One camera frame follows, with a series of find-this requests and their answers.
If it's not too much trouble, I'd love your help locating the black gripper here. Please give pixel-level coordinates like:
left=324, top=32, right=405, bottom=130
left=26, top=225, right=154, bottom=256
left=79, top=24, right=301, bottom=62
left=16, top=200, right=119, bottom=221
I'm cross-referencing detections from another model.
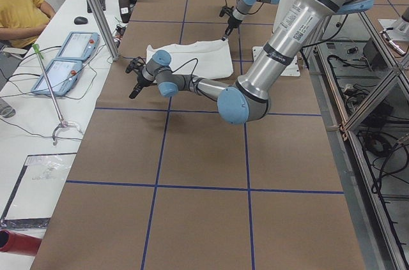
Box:
left=125, top=57, right=150, bottom=98
left=219, top=6, right=242, bottom=41

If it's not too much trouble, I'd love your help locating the white long-sleeve printed shirt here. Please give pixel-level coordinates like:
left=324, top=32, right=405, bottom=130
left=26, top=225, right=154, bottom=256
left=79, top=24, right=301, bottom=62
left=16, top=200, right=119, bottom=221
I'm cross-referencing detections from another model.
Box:
left=146, top=40, right=233, bottom=82

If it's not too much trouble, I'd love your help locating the upper blue teach pendant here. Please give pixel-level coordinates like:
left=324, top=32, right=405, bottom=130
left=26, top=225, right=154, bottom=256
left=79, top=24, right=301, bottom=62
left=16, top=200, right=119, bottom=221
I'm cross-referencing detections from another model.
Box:
left=57, top=31, right=100, bottom=62

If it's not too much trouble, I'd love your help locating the blue teach pendant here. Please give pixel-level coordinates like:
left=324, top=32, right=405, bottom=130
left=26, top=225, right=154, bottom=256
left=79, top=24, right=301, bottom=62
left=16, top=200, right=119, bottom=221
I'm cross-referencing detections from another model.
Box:
left=45, top=59, right=82, bottom=96
left=57, top=31, right=100, bottom=62

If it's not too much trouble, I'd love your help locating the lower blue teach pendant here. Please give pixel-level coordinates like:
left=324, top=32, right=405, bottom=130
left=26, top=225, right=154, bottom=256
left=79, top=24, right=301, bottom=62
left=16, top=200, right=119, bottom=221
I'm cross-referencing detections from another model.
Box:
left=45, top=59, right=82, bottom=96

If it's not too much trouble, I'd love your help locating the metal reacher grabber tool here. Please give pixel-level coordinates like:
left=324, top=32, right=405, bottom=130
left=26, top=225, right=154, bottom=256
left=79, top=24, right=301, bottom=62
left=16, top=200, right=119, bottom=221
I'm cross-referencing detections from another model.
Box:
left=33, top=43, right=84, bottom=146

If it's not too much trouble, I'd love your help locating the black computer mouse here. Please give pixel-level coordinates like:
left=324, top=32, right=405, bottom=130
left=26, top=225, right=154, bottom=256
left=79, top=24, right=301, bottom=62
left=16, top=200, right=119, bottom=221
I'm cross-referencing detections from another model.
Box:
left=73, top=16, right=88, bottom=25

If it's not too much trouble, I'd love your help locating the person in yellow shirt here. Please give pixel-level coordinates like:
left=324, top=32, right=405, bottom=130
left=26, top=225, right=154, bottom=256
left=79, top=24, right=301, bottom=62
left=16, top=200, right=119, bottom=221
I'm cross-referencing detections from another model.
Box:
left=1, top=0, right=56, bottom=49

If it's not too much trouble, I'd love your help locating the red cylinder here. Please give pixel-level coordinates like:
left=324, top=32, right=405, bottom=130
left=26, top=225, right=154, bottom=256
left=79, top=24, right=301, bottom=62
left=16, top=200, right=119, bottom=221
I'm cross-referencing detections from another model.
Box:
left=1, top=230, right=42, bottom=257

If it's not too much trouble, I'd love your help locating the aluminium frame post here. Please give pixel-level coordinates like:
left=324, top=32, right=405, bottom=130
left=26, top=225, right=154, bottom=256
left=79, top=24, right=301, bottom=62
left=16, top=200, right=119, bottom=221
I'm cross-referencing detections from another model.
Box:
left=87, top=0, right=119, bottom=61

